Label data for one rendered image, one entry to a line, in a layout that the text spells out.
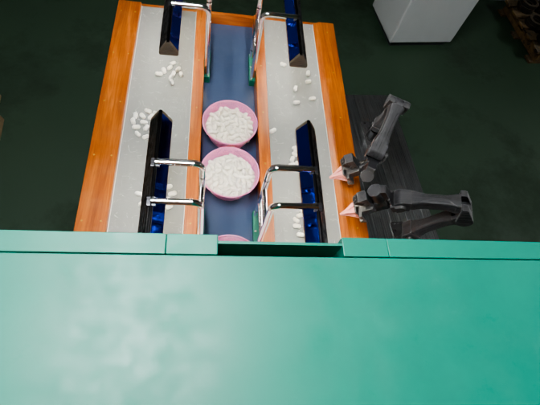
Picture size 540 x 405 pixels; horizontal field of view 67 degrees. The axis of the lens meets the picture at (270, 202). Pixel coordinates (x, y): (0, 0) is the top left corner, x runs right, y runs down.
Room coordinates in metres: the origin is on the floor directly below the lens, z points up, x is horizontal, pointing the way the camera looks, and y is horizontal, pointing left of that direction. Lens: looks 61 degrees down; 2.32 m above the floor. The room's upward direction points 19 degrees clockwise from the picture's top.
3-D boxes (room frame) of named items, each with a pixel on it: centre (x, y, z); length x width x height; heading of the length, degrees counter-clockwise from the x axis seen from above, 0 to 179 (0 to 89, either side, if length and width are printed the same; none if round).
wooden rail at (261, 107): (1.16, 0.12, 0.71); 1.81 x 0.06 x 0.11; 19
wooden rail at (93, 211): (0.92, 0.79, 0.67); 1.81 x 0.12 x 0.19; 19
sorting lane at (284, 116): (1.22, -0.05, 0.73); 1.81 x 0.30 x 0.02; 19
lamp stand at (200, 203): (0.63, 0.32, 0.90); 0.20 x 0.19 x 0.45; 19
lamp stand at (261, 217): (0.76, -0.06, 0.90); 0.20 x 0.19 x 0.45; 19
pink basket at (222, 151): (0.95, 0.21, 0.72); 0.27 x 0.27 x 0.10
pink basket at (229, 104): (1.21, 0.31, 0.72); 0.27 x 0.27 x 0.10
